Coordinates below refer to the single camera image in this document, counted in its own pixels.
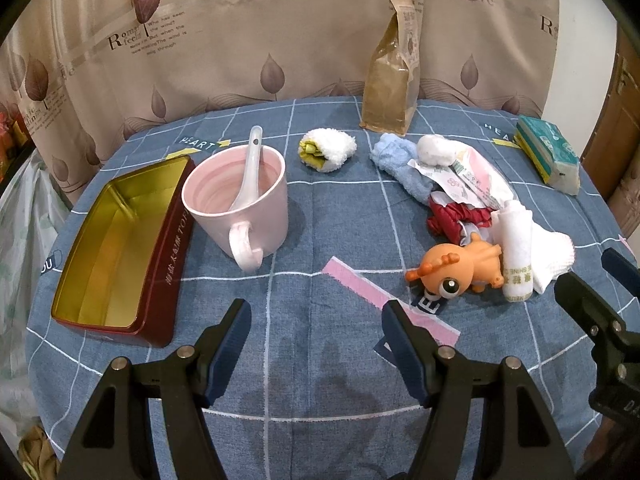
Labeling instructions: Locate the white towel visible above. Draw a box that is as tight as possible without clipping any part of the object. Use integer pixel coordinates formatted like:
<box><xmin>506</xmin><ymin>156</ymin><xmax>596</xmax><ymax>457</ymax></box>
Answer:
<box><xmin>490</xmin><ymin>200</ymin><xmax>575</xmax><ymax>302</ymax></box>

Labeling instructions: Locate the pink white wipes pack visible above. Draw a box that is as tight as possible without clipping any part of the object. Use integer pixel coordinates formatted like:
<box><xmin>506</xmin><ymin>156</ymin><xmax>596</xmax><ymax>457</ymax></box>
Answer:
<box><xmin>450</xmin><ymin>141</ymin><xmax>518</xmax><ymax>210</ymax></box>

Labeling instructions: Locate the orange deer toy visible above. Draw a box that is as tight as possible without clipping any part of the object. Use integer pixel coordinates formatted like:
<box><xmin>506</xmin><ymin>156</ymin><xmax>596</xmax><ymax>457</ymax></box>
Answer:
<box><xmin>405</xmin><ymin>233</ymin><xmax>504</xmax><ymax>300</ymax></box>

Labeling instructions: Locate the white fluffy ball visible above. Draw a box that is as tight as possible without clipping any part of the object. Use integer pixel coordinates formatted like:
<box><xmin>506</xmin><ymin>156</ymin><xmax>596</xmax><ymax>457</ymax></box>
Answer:
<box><xmin>416</xmin><ymin>134</ymin><xmax>457</xmax><ymax>167</ymax></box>

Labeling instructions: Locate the light blue towel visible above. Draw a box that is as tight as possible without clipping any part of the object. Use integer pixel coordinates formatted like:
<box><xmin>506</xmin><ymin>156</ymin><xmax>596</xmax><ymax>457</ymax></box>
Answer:
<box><xmin>370</xmin><ymin>133</ymin><xmax>433</xmax><ymax>205</ymax></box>

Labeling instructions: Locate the floral white tissue packet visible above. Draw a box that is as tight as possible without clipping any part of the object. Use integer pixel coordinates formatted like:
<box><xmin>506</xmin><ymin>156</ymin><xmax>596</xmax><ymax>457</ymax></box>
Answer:
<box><xmin>408</xmin><ymin>159</ymin><xmax>486</xmax><ymax>208</ymax></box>

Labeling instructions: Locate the olive green clothes pile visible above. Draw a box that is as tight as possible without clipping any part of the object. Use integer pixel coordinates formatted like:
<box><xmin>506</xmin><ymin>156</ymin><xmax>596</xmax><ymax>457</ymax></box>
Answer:
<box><xmin>17</xmin><ymin>425</ymin><xmax>61</xmax><ymax>480</ymax></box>

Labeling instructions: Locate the green tissue pack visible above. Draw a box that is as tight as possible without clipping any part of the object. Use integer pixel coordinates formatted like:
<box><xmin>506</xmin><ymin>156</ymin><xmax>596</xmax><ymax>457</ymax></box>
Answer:
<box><xmin>514</xmin><ymin>115</ymin><xmax>580</xmax><ymax>196</ymax></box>

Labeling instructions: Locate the red gold tin box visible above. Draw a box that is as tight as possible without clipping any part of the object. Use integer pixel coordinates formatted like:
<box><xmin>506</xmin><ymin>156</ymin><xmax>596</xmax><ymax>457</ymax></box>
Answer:
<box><xmin>51</xmin><ymin>155</ymin><xmax>195</xmax><ymax>348</ymax></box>

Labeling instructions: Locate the pink ceramic mug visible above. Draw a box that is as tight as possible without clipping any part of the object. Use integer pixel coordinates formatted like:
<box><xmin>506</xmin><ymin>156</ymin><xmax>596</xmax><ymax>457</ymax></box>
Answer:
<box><xmin>181</xmin><ymin>145</ymin><xmax>288</xmax><ymax>272</ymax></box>

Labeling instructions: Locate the pale green plastic cover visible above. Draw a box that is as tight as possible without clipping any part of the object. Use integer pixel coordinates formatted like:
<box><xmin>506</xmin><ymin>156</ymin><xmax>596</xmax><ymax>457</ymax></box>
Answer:
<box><xmin>0</xmin><ymin>152</ymin><xmax>68</xmax><ymax>445</ymax></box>

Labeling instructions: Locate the brown kraft snack bag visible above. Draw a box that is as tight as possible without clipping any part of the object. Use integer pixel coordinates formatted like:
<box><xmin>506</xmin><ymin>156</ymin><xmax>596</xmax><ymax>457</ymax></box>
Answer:
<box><xmin>360</xmin><ymin>0</ymin><xmax>422</xmax><ymax>136</ymax></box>

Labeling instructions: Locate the blue checked tablecloth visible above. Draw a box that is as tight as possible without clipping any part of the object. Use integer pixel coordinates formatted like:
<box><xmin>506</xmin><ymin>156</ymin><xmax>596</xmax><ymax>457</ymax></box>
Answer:
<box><xmin>26</xmin><ymin>98</ymin><xmax>639</xmax><ymax>479</ymax></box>

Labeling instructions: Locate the white yellow rolled sock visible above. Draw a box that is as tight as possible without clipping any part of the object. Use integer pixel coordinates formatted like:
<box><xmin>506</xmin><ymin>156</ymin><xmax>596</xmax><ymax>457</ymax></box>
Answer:
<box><xmin>298</xmin><ymin>128</ymin><xmax>357</xmax><ymax>174</ymax></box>

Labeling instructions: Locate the beige leaf print curtain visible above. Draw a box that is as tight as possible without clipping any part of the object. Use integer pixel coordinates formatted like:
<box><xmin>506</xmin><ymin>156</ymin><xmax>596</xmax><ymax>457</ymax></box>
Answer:
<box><xmin>1</xmin><ymin>0</ymin><xmax>560</xmax><ymax>199</ymax></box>

